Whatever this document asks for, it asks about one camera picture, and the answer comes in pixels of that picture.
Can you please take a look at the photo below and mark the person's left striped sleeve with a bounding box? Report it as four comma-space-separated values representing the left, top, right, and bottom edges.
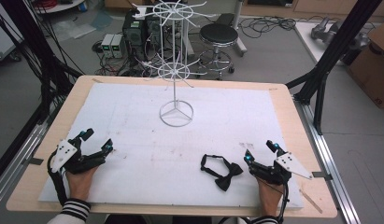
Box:
47, 198, 92, 224

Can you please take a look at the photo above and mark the thin wooden strip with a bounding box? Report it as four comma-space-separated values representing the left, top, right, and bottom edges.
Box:
299, 189, 323, 215

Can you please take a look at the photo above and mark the bundle of floor cables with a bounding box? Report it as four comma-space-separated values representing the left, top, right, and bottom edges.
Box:
237, 15, 297, 40

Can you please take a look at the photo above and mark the white wire display rack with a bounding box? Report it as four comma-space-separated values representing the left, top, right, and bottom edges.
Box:
132, 0, 218, 128

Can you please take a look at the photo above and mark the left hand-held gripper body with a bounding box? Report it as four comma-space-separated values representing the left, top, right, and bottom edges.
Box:
50, 136, 107, 175

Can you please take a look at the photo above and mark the clear plastic sheet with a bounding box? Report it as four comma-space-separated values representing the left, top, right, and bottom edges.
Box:
51, 18, 98, 40

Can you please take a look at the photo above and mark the brown cardboard box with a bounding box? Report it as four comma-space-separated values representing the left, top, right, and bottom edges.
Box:
346, 21, 384, 109

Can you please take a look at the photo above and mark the person's right striped sleeve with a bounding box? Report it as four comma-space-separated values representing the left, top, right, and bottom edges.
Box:
250, 215, 279, 224

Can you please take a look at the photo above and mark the black bow tie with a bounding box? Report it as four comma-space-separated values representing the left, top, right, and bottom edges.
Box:
200, 153, 245, 192

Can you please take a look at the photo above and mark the person's right hand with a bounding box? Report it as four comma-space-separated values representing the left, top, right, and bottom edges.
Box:
256, 176, 285, 217

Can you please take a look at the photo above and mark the grey bench power supply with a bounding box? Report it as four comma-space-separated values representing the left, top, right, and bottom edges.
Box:
110, 34, 126, 59
100, 33, 115, 59

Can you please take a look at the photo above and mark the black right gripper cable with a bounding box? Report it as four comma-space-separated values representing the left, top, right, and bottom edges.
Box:
273, 181, 291, 224

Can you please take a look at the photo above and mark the grey machine part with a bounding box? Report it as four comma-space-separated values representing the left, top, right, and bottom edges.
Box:
310, 16, 372, 66

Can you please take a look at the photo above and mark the person's left hand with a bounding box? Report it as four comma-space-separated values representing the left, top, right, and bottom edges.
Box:
65, 166, 99, 203

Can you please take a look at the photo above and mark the black metal frame strut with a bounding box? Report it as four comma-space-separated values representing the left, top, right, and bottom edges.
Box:
285, 0, 384, 135

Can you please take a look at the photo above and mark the white table leg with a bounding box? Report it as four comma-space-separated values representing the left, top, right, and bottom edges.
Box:
232, 0, 249, 58

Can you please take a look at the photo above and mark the black round stool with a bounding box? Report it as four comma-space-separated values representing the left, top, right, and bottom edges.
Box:
197, 22, 241, 80

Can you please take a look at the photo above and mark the black computer tower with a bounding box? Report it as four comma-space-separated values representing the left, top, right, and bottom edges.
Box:
121, 8, 148, 61

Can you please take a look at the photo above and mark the person's striped sleeve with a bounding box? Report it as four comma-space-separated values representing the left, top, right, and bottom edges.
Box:
250, 215, 279, 224
47, 198, 92, 224

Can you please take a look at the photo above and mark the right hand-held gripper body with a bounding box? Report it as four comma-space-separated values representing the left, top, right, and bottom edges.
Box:
249, 151, 314, 187

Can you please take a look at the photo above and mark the aluminium rail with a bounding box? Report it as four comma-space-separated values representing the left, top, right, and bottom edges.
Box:
0, 119, 54, 204
292, 95, 363, 224

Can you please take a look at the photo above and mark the white foam board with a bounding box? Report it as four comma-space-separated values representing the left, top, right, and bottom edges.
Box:
38, 82, 305, 210

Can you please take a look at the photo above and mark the black frame with cables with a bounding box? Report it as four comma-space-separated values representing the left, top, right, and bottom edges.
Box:
0, 0, 85, 125

